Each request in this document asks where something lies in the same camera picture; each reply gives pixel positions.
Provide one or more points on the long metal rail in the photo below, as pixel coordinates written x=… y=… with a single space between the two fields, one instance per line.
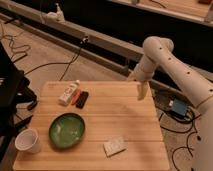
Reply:
x=190 y=53

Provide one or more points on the blue box on floor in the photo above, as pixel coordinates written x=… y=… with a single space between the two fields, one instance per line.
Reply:
x=178 y=107

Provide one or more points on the green bowl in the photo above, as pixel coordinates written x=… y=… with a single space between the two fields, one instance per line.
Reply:
x=66 y=130

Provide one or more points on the red marker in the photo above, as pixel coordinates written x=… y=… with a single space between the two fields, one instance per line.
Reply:
x=76 y=97

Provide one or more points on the white sponge block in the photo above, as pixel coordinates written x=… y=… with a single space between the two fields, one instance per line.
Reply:
x=114 y=146

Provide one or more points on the black rectangular block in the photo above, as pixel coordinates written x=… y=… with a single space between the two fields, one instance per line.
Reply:
x=82 y=99

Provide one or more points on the black equipment stand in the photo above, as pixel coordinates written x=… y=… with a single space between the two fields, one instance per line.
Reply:
x=14 y=89

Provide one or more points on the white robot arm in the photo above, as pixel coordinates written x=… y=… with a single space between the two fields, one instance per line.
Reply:
x=157 y=51

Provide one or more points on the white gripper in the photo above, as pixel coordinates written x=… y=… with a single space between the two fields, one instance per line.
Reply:
x=143 y=72

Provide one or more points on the white object on rail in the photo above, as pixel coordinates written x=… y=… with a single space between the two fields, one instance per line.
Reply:
x=57 y=16

